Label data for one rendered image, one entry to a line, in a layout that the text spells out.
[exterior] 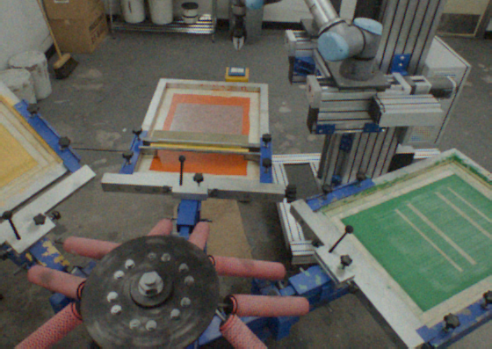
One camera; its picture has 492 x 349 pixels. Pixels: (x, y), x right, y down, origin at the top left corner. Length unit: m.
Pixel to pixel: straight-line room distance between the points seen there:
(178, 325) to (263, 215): 1.98
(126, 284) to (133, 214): 1.92
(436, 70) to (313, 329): 1.44
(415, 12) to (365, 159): 0.83
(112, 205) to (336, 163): 1.53
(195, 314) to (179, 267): 0.11
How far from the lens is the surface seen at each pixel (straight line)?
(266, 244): 2.69
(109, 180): 1.60
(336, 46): 1.65
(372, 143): 2.34
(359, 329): 2.49
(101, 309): 0.96
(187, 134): 1.74
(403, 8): 1.98
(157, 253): 1.01
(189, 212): 1.45
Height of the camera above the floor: 2.12
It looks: 38 degrees down
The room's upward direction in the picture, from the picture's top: 1 degrees clockwise
